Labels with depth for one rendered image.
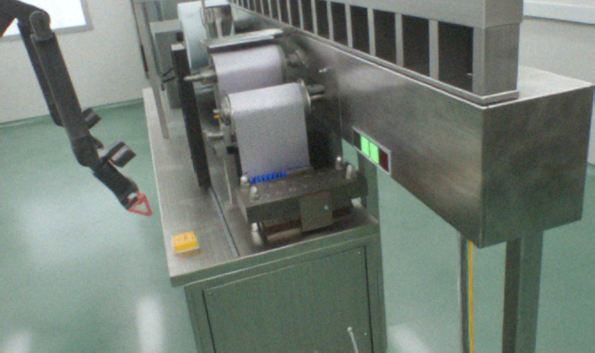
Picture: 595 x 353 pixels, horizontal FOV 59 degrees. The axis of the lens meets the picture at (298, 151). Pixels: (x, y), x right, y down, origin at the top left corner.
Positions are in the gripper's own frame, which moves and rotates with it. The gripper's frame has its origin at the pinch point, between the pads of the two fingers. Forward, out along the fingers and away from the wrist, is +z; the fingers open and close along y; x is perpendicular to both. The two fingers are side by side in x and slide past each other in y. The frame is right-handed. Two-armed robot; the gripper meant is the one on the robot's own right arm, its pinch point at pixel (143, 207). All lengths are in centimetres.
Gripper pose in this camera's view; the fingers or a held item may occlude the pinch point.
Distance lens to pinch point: 170.2
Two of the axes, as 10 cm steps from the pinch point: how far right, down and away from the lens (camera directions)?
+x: -6.9, 6.9, -2.0
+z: 5.1, 6.7, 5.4
